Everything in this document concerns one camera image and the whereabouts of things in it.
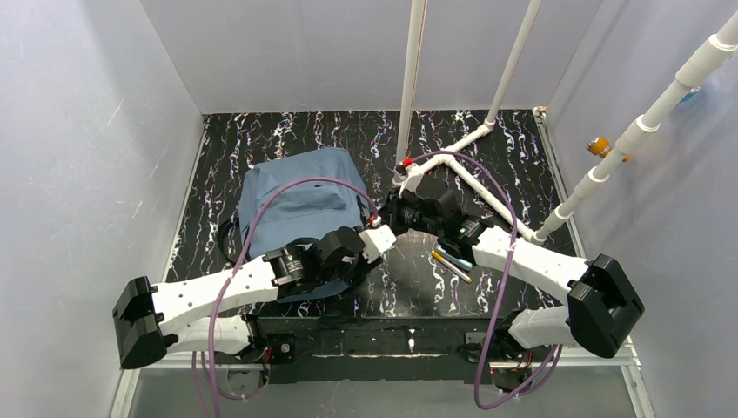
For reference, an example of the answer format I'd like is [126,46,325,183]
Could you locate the blue student backpack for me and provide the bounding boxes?
[216,147,373,304]

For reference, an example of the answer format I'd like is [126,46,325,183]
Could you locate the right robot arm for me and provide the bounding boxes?
[379,179,645,359]

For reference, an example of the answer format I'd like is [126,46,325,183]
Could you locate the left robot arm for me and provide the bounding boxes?
[112,226,396,369]

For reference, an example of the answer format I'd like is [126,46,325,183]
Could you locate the blue white eraser case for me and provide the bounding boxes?
[434,245,473,272]

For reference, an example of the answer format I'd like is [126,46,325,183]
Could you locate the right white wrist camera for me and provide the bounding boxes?
[392,158,425,194]

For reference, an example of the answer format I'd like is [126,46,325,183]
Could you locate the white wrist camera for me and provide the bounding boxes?
[359,216,396,263]
[392,158,425,194]

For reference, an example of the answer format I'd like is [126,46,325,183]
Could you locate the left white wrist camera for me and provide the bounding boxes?
[359,216,396,263]

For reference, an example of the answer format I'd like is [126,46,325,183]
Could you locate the aluminium rail base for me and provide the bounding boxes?
[109,313,655,418]

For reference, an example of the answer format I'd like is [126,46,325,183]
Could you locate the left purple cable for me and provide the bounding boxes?
[190,177,382,418]

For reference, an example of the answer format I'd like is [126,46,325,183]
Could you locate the orange knob on wall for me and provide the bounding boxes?
[587,137,612,158]

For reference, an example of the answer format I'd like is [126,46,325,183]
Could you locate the white pvc pipe frame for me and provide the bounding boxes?
[392,0,738,246]

